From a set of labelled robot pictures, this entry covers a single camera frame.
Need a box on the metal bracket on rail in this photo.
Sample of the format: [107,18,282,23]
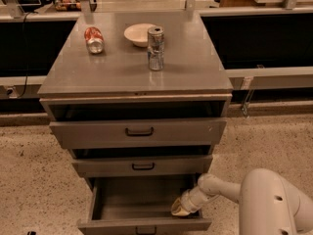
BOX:
[241,76,254,118]

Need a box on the white bowl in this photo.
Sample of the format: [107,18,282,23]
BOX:
[124,23,155,48]

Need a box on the grey middle drawer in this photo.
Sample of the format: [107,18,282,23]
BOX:
[72,155,212,178]

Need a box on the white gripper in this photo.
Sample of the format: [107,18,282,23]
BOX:
[171,186,219,216]

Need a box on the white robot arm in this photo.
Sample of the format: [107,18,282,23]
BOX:
[171,168,313,235]

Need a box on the red soda can lying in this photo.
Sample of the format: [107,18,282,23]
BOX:
[84,26,104,54]

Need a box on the grey drawer cabinet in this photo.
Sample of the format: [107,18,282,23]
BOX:
[37,11,234,191]

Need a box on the silver upright can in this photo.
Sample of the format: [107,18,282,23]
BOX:
[147,25,164,71]

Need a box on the grey top drawer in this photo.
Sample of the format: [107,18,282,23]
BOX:
[50,117,226,149]

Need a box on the black cable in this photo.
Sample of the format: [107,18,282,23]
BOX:
[18,12,35,99]

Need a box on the grey bottom drawer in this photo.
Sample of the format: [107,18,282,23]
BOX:
[78,175,211,235]

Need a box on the grey drawer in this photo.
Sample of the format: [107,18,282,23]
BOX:
[72,155,212,178]
[50,117,226,149]
[78,175,211,235]

